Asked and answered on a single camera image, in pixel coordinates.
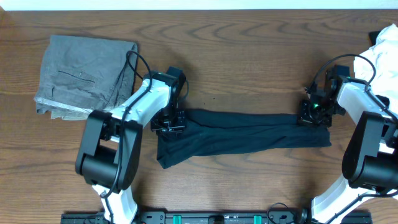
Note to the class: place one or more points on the white crumpled garment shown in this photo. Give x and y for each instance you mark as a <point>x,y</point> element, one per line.
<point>384,68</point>

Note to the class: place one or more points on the black Nike t-shirt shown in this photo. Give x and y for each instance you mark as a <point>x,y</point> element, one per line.
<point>212,133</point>

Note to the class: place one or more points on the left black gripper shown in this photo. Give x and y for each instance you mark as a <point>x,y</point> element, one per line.
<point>178,129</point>

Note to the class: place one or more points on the black garment under white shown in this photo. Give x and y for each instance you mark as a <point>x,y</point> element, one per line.
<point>373,37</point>

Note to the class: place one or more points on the folded grey shorts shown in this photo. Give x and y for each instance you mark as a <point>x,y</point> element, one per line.
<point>80,74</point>

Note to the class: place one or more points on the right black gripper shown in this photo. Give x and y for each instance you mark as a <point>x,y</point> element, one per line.
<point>304,117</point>

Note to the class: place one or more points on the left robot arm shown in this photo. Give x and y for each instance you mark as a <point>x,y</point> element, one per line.
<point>110,148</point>

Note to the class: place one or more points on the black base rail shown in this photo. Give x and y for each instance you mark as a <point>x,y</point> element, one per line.
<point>186,218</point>

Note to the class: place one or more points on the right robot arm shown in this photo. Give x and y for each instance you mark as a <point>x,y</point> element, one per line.
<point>338,203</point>

